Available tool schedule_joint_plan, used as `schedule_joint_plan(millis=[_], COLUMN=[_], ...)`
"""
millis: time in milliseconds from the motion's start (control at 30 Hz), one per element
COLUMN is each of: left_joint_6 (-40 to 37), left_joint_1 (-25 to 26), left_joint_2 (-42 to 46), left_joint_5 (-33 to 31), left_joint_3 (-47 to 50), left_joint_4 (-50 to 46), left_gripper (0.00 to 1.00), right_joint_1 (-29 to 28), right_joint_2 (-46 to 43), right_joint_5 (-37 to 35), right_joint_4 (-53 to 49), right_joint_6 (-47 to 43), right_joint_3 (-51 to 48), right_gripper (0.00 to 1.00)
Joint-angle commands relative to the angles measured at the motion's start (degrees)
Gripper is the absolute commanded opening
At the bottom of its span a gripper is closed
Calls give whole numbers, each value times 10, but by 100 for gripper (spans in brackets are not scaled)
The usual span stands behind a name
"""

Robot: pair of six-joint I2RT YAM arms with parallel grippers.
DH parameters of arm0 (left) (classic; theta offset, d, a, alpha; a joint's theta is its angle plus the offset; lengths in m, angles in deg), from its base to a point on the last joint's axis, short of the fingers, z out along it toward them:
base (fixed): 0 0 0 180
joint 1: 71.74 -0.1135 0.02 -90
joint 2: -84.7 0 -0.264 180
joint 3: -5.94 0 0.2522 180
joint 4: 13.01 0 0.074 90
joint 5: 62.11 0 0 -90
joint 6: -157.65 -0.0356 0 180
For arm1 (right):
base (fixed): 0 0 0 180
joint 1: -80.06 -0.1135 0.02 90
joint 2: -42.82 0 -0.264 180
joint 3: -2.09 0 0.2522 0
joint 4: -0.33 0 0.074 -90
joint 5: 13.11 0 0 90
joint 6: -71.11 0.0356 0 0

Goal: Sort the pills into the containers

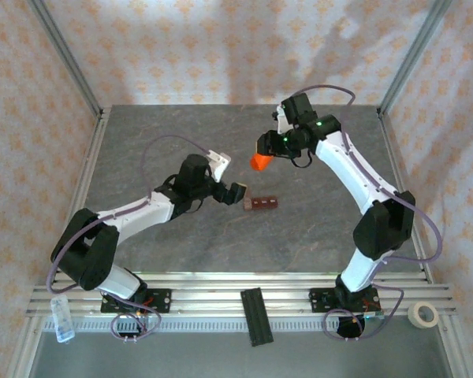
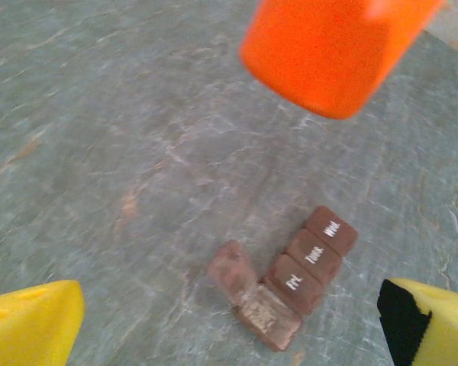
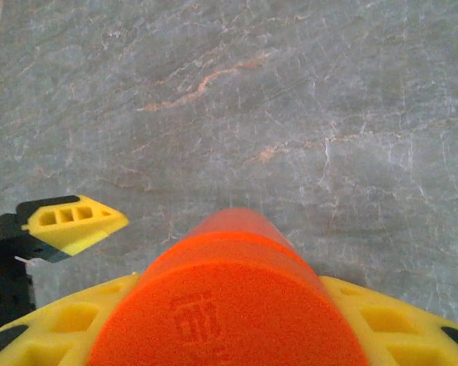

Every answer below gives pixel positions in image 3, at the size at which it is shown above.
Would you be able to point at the orange bottle cap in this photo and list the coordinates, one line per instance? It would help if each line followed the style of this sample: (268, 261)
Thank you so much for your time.
(229, 305)

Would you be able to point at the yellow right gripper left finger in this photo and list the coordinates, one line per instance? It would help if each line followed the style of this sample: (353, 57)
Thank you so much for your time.
(42, 335)

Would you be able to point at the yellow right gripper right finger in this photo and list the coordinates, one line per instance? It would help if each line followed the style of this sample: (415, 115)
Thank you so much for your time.
(404, 335)

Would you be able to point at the orange pill bottle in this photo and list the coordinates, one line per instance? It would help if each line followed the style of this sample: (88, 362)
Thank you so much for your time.
(236, 221)

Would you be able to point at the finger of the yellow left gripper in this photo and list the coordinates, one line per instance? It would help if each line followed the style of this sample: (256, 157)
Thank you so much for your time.
(88, 228)

